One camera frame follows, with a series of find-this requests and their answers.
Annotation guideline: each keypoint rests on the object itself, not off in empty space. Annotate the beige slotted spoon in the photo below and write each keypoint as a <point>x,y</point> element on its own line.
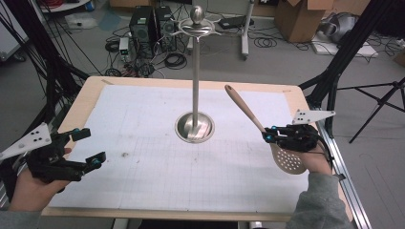
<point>245,108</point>

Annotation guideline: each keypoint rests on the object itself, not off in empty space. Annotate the white grid mat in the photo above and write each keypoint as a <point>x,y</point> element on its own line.
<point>159,159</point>

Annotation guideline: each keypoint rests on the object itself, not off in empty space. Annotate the grey bag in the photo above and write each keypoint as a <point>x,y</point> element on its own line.
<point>342,27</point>

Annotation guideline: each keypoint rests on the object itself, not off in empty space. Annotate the white round table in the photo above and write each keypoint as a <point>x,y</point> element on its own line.
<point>70,4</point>

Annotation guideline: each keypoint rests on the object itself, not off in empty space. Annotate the person's left hand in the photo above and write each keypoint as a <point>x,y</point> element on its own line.
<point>31,194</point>

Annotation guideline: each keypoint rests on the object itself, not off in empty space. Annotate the open cardboard box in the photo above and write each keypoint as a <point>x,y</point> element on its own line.
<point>122,3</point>

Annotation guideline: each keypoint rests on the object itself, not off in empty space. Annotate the black frame post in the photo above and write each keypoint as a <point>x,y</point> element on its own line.
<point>25,31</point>

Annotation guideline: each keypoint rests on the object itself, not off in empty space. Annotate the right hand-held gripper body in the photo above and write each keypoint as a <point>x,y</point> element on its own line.
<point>299,138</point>

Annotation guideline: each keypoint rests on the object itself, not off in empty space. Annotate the person's right hand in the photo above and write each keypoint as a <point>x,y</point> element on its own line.
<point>318,162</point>

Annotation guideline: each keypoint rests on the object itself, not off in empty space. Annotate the black computer tower green label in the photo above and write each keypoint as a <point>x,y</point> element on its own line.
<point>142,28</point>

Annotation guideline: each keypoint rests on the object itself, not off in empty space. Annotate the large cardboard box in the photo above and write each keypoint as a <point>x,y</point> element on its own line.
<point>299,22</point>

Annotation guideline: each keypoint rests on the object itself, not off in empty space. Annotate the metal utensil stand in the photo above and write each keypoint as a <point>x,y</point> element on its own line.
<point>195,95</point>

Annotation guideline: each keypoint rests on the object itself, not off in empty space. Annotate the black tripod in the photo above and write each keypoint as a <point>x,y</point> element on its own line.
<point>379,101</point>

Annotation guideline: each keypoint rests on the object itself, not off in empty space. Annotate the black frame struts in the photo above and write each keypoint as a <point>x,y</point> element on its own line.
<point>350,47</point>

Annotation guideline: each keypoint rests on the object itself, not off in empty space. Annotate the small white device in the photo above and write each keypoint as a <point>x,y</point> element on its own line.
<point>124,47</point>

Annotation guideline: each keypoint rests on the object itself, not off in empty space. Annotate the black flat device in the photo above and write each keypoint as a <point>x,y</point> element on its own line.
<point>235,22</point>

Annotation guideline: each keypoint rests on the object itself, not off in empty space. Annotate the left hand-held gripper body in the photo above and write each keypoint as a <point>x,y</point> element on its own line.
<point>51,162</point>

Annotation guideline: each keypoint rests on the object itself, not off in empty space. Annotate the aluminium rail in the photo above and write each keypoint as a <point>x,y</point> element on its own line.
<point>347,178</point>

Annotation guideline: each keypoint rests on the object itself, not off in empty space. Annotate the white floor board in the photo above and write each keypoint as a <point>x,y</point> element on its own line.
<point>359,49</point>

